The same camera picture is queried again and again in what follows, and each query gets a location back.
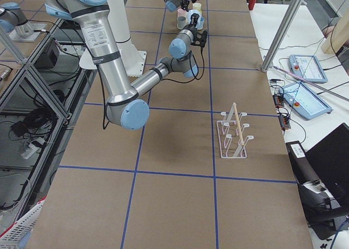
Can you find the aluminium frame post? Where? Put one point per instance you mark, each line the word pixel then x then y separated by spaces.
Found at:
pixel 280 34

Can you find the wooden rack dowel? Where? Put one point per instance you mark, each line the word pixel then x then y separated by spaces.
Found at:
pixel 239 129

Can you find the grey plastic cup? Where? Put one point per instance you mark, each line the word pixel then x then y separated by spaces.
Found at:
pixel 181 22

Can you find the aluminium frame table structure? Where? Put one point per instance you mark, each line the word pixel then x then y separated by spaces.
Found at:
pixel 40 101

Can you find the blue teach pendant far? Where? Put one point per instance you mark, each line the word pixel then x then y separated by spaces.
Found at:
pixel 307 67

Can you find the black laptop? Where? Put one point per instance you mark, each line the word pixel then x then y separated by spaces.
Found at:
pixel 329 159

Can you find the cream white plastic cup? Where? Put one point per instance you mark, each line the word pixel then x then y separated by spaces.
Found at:
pixel 197 6

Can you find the blue teach pendant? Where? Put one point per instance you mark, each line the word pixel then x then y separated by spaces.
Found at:
pixel 307 67
pixel 304 101

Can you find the light blue plastic cup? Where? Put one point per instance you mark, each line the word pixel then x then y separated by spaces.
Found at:
pixel 190 12

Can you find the white plastic basket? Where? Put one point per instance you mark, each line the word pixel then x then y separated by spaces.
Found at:
pixel 18 234

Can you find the white wire cup rack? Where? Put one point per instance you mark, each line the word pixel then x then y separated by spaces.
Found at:
pixel 229 145

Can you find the pink plastic cup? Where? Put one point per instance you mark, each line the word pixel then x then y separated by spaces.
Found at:
pixel 181 12

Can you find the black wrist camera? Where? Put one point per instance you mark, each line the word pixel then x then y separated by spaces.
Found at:
pixel 200 39

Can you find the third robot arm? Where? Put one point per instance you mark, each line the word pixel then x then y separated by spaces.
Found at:
pixel 16 25

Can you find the blue teach pendant near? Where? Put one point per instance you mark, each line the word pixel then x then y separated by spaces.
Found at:
pixel 304 101

